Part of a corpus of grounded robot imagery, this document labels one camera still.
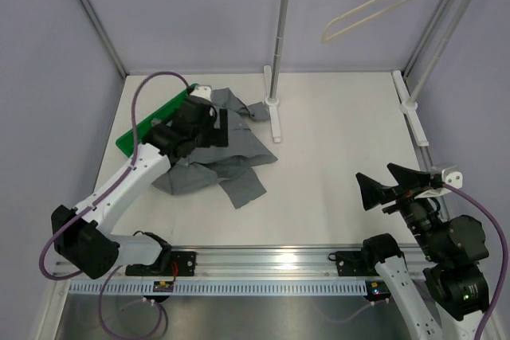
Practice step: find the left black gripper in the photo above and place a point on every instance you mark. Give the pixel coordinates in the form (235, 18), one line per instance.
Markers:
(216, 137)

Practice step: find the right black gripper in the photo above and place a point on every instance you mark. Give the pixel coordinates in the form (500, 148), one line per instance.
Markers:
(413, 184)

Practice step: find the grey button-up shirt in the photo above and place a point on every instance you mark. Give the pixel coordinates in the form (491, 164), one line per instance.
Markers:
(231, 167)

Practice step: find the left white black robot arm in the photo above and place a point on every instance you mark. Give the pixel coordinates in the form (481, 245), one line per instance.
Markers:
(83, 234)

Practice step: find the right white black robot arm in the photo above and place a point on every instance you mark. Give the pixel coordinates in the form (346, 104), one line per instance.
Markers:
(454, 247)

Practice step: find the green plastic tray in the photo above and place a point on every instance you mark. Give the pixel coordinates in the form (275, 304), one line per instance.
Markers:
(151, 125)

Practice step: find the metal clothes rack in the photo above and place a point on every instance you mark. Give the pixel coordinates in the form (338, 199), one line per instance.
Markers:
(352, 36)

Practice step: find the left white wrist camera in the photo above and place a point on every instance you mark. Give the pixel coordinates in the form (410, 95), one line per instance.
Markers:
(201, 91)

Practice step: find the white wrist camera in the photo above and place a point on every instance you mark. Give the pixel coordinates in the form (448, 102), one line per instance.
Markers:
(201, 91)
(441, 175)

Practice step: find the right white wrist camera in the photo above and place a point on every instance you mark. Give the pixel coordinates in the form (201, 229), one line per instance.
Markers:
(441, 175)

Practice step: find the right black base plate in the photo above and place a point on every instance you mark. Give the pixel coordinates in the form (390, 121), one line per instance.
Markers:
(353, 262)

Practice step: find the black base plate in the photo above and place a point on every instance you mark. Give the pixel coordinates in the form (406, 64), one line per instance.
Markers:
(183, 263)
(353, 262)

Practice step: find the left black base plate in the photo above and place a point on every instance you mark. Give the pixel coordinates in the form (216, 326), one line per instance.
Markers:
(183, 263)

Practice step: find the aluminium mounting rail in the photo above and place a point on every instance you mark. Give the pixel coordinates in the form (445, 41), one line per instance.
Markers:
(233, 262)

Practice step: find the aluminium frame post right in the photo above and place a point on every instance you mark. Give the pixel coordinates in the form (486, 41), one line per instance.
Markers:
(432, 26)

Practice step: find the aluminium frame post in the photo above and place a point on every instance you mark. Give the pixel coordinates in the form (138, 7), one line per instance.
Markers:
(432, 26)
(102, 34)

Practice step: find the white slotted cable duct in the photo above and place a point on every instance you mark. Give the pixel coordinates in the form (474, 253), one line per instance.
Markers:
(131, 287)

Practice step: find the aluminium frame post left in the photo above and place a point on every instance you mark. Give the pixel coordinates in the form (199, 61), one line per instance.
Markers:
(102, 34)

